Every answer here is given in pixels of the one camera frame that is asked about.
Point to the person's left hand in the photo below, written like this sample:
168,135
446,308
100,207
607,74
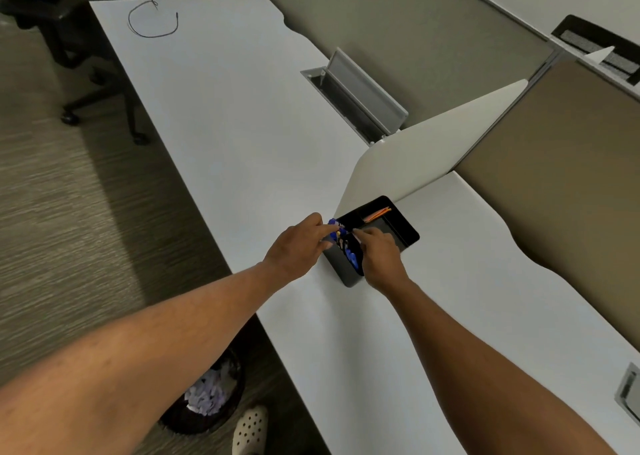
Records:
295,247

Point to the person's right hand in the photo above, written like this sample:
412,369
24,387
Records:
382,262

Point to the person's left thumb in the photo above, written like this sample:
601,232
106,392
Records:
325,244

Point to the person's right thumb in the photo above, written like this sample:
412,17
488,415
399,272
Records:
362,252

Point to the blue pen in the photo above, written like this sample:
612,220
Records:
334,224

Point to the person's right forearm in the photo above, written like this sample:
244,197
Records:
480,369

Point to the person's left forearm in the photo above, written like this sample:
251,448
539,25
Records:
135,354

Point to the pile of blue stationery pieces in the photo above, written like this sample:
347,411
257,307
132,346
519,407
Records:
353,262

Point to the bundle of orange sticks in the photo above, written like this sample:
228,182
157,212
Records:
377,214

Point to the black desk organizer tray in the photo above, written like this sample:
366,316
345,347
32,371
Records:
400,230

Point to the white desk divider panel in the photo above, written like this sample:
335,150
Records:
430,150

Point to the shredded white paper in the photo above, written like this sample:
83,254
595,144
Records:
207,392

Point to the white perforated clog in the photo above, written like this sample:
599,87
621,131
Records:
250,432

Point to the tan cubicle partition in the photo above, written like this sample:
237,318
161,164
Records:
565,180

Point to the beige cubicle partition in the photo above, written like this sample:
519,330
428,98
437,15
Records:
400,30

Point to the black waste bin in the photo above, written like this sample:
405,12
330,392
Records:
180,417

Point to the small silver desk grommet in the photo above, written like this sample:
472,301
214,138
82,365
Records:
629,389

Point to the white folded paper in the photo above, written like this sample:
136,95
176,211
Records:
600,55

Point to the black office chair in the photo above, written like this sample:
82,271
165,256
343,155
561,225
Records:
60,15

